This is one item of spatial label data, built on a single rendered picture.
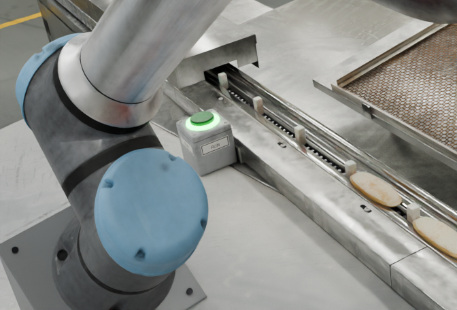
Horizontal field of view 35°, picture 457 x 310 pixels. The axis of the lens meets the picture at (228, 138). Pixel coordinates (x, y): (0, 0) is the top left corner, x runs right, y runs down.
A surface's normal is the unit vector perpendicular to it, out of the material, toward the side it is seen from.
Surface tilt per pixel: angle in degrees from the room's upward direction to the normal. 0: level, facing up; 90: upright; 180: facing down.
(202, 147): 90
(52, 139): 70
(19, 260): 44
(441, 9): 132
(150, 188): 51
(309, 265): 0
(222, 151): 90
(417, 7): 136
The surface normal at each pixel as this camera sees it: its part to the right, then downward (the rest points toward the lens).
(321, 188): -0.15, -0.86
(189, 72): 0.45, 0.38
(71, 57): -0.26, -0.55
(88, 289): -0.46, 0.46
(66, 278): -0.70, 0.15
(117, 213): 0.39, -0.30
